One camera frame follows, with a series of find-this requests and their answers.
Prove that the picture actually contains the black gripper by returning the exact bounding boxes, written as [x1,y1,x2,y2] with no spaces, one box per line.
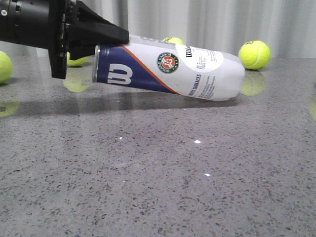
[48,0,129,79]

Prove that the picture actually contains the white blue tennis ball can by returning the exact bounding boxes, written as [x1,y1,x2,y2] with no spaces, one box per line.
[92,35,245,101]

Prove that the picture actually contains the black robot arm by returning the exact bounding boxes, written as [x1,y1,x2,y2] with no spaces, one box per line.
[0,0,129,79]

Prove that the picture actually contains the tennis ball Roland Garros print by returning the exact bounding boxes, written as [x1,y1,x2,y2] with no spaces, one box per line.
[67,52,88,67]

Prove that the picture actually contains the tennis ball Wilson 3 print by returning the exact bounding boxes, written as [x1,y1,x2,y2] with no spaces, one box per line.
[0,51,13,83]

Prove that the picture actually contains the tennis ball middle back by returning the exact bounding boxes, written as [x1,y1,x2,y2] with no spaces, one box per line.
[163,37,185,44]

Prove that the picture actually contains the tennis ball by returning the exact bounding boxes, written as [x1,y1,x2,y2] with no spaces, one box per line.
[238,40,271,70]
[163,37,185,44]

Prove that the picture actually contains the tennis ball right back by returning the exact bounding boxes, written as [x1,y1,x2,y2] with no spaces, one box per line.
[238,40,271,70]

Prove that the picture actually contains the white pleated curtain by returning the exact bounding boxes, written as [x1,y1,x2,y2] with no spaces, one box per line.
[0,0,316,59]

